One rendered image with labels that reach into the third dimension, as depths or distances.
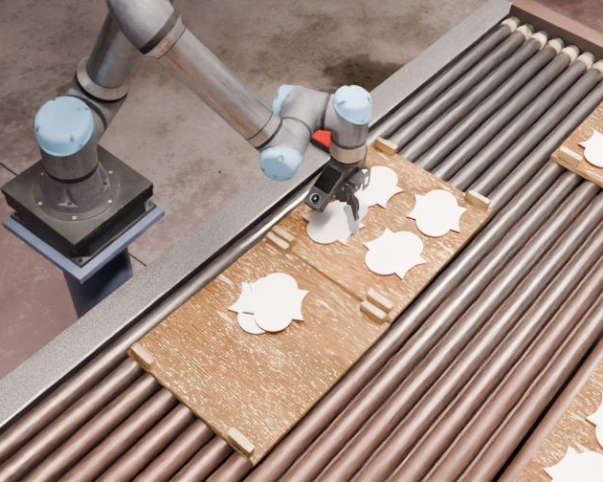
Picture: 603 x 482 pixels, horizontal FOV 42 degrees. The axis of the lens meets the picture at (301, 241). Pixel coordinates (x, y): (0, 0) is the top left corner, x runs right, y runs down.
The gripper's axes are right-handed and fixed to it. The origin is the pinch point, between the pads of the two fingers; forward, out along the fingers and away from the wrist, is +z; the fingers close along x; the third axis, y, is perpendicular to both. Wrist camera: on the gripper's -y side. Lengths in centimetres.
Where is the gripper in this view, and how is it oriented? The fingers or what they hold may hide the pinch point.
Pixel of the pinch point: (333, 221)
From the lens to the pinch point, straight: 178.6
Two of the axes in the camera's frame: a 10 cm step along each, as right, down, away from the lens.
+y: 6.5, -5.6, 5.1
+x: -7.6, -5.2, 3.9
